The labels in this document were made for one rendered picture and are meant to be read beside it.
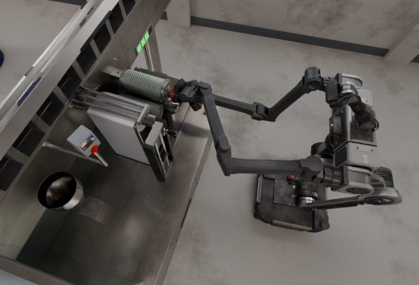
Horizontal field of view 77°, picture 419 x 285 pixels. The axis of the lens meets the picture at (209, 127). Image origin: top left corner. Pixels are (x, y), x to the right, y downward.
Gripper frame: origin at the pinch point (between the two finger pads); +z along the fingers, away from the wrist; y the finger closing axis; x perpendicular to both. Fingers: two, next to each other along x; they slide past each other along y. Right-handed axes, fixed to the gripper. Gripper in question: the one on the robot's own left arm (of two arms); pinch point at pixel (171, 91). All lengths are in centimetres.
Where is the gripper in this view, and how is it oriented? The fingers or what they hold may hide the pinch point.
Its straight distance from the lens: 154.4
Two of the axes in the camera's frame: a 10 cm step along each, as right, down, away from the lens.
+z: -7.4, 0.8, 6.6
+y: 3.3, -8.2, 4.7
